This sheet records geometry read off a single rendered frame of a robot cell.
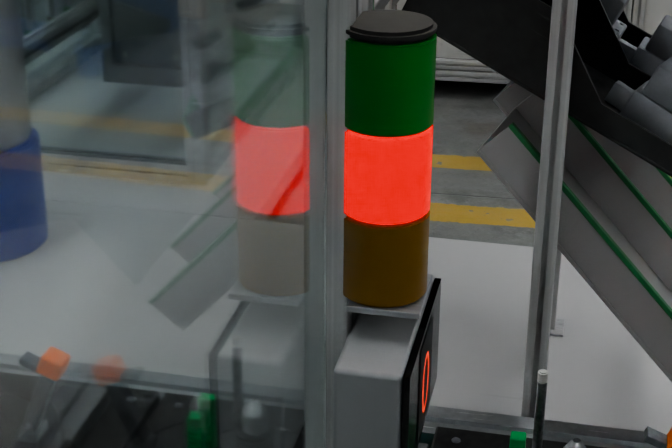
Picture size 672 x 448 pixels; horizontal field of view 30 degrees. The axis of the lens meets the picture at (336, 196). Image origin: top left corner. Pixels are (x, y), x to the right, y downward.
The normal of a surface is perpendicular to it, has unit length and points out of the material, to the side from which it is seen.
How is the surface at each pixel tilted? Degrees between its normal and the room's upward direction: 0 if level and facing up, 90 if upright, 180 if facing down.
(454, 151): 0
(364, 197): 90
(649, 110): 87
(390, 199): 90
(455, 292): 0
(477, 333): 0
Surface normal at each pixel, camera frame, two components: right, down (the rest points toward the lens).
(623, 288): -0.38, 0.36
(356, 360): 0.00, -0.92
